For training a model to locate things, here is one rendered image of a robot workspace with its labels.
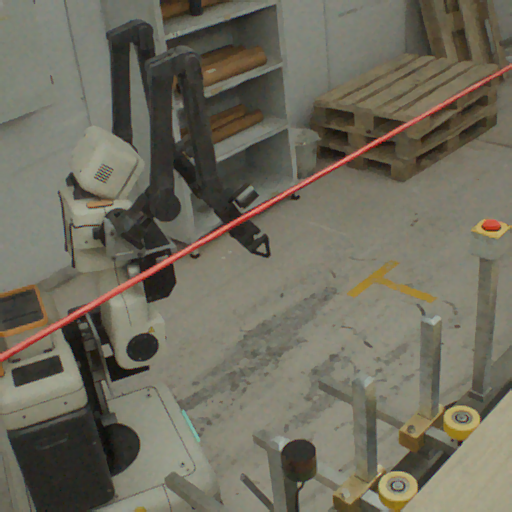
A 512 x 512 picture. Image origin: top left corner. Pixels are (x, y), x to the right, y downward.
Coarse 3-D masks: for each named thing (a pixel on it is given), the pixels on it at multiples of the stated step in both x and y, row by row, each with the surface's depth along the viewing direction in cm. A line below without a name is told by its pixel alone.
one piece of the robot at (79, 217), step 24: (72, 192) 212; (72, 216) 205; (96, 216) 204; (72, 240) 212; (96, 240) 207; (72, 264) 215; (96, 264) 216; (120, 264) 220; (120, 312) 223; (144, 312) 226; (120, 336) 226; (144, 336) 230; (120, 360) 230; (144, 360) 234
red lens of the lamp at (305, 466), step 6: (312, 444) 132; (282, 450) 131; (312, 456) 129; (288, 462) 129; (306, 462) 128; (312, 462) 129; (288, 468) 130; (294, 468) 129; (300, 468) 129; (306, 468) 129
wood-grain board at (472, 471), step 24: (504, 408) 167; (480, 432) 161; (504, 432) 160; (456, 456) 156; (480, 456) 155; (504, 456) 154; (432, 480) 151; (456, 480) 150; (480, 480) 150; (504, 480) 149; (408, 504) 147; (432, 504) 146; (456, 504) 145; (480, 504) 144; (504, 504) 144
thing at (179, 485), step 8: (168, 480) 164; (176, 480) 164; (184, 480) 164; (168, 488) 166; (176, 488) 163; (184, 488) 162; (192, 488) 162; (184, 496) 161; (192, 496) 160; (200, 496) 159; (208, 496) 159; (192, 504) 160; (200, 504) 157; (208, 504) 157; (216, 504) 157
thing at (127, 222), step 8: (136, 208) 197; (112, 216) 201; (120, 216) 198; (128, 216) 197; (136, 216) 197; (144, 216) 197; (120, 224) 197; (128, 224) 196; (136, 224) 196; (144, 224) 198; (120, 232) 194; (128, 232) 196; (136, 232) 197; (144, 232) 200; (128, 240) 195; (136, 240) 197; (136, 248) 197
